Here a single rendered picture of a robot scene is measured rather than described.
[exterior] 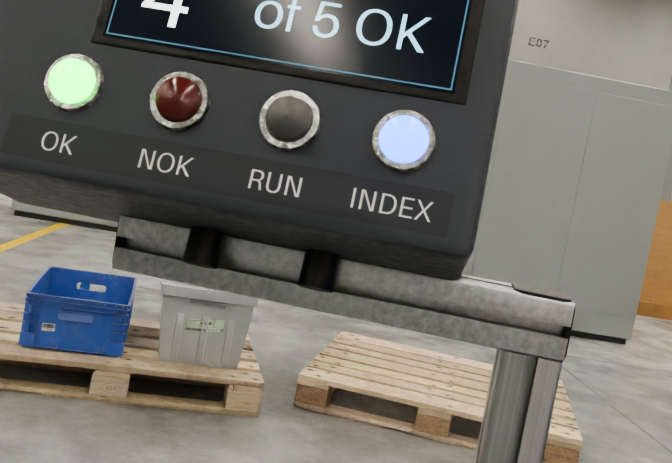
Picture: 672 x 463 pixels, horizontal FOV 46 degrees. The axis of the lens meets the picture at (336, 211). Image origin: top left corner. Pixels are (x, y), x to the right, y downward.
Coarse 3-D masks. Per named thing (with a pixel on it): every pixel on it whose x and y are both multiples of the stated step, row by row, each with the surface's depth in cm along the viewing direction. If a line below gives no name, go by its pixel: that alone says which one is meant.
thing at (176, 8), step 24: (120, 0) 36; (144, 0) 36; (168, 0) 36; (192, 0) 36; (216, 0) 36; (120, 24) 36; (144, 24) 36; (168, 24) 36; (192, 24) 36; (192, 48) 35
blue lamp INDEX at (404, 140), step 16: (400, 112) 34; (416, 112) 33; (384, 128) 33; (400, 128) 33; (416, 128) 33; (432, 128) 33; (384, 144) 33; (400, 144) 33; (416, 144) 33; (432, 144) 33; (384, 160) 33; (400, 160) 33; (416, 160) 33
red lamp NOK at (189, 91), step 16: (160, 80) 35; (176, 80) 34; (192, 80) 35; (160, 96) 34; (176, 96) 34; (192, 96) 34; (208, 96) 35; (160, 112) 34; (176, 112) 34; (192, 112) 34; (176, 128) 34
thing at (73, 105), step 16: (64, 64) 35; (80, 64) 35; (96, 64) 35; (48, 80) 35; (64, 80) 35; (80, 80) 35; (96, 80) 35; (48, 96) 35; (64, 96) 35; (80, 96) 35; (96, 96) 35
